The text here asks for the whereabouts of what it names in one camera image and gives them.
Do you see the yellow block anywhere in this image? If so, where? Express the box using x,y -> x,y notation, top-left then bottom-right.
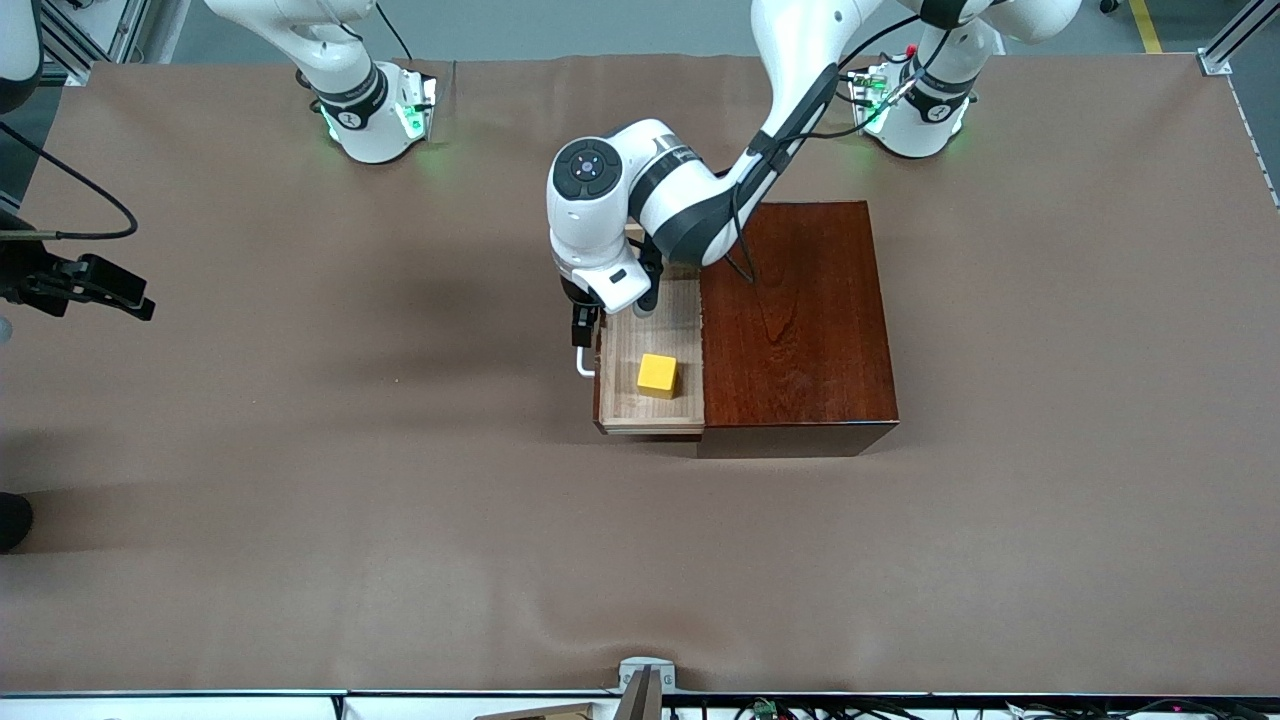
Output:
637,353 -> 679,400

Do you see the wooden drawer with white handle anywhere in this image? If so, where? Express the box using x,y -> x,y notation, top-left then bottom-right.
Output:
575,225 -> 707,437

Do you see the dark wooden drawer cabinet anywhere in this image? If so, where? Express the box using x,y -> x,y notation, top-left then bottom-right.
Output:
694,202 -> 899,460

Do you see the black round object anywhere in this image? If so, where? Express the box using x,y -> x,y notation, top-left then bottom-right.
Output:
0,492 -> 34,552

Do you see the brown table cover sheet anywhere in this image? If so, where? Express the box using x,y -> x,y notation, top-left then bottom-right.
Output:
0,52 -> 1280,697

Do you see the brown cardboard piece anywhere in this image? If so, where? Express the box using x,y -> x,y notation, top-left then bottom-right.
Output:
472,702 -> 601,720

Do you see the yellow floor tape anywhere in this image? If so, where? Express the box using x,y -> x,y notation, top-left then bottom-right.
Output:
1128,0 -> 1167,55

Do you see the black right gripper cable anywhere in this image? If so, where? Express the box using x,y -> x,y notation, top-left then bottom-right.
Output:
0,120 -> 139,242

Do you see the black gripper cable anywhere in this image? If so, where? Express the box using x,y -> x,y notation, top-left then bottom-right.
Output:
0,120 -> 139,242
730,15 -> 941,287

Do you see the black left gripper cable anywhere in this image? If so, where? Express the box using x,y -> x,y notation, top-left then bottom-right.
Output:
730,15 -> 941,287

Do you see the slanted aluminium frame profile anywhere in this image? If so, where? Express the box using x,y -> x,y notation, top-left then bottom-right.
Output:
40,0 -> 97,87

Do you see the upright aluminium frame profile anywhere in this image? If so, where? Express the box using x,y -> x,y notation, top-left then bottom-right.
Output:
100,0 -> 153,63

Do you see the black right arm base cable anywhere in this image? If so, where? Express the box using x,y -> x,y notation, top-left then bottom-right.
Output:
375,0 -> 422,63

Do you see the metal clamp bracket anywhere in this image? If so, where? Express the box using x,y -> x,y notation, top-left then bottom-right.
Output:
615,655 -> 677,720

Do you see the aluminium frame profile with bracket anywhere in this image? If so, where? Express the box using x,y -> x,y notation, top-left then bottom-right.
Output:
1198,0 -> 1280,77

